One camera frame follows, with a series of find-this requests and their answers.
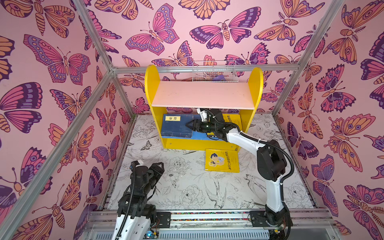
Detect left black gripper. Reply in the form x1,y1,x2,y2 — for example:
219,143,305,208
140,161,163,197

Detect navy book bottom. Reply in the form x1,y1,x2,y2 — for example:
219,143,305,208
161,114,194,139

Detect yellow cartoon book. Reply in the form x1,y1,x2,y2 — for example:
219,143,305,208
223,114,243,131
205,149,240,173

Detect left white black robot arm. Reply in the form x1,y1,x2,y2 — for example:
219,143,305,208
112,161,165,240

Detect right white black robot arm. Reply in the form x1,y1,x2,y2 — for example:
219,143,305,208
186,109,295,228

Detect yellow wooden bookshelf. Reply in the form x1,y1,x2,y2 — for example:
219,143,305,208
145,65,264,154

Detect small green circuit board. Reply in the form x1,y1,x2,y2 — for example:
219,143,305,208
143,231,159,240

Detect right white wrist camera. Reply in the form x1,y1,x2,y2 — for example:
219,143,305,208
198,109,209,122

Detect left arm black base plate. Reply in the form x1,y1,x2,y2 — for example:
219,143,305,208
156,212,172,229

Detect aluminium mounting rail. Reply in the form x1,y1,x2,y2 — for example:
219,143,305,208
78,209,343,240

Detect clear wire basket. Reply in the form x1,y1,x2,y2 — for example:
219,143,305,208
192,60,239,83

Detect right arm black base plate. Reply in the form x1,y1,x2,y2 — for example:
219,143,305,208
249,210,293,229

